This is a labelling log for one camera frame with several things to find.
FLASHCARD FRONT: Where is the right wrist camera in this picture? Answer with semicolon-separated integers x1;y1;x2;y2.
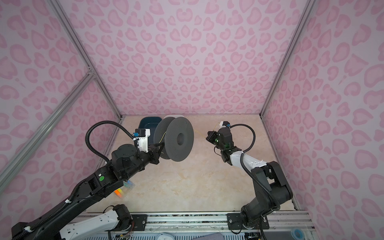
219;121;231;130

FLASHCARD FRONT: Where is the diagonal aluminium frame bar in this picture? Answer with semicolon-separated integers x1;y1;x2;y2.
1;70;95;193

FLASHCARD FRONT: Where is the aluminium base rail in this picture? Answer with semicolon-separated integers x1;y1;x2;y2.
55;210;320;240

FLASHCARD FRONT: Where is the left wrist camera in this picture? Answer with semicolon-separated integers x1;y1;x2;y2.
134;129;151;153

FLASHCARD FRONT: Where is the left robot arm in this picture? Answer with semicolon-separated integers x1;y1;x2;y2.
12;143;165;240

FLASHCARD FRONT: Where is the dark grey spool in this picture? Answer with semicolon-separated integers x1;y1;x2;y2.
154;117;195;162

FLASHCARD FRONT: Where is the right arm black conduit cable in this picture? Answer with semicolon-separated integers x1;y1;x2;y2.
229;123;281;211

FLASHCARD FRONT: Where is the pack of highlighter markers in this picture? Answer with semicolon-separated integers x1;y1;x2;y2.
114;180;135;199

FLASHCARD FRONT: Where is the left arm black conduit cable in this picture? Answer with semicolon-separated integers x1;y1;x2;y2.
10;120;136;240

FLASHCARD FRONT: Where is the dark teal plastic bin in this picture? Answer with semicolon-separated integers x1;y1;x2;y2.
139;117;163;129

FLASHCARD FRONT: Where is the white plastic bin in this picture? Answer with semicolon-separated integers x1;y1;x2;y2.
164;115;184;119

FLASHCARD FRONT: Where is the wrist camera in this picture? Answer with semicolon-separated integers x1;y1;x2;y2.
134;129;151;153
219;121;231;130

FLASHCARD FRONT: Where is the blue tape roll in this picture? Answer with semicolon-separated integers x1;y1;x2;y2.
291;228;306;240

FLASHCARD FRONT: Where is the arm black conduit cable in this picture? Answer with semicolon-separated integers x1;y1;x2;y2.
10;120;136;240
229;123;281;211

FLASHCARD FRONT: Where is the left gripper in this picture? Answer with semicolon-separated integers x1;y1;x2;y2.
124;140;165;181

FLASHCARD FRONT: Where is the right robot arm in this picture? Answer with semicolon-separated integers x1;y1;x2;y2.
206;124;293;228

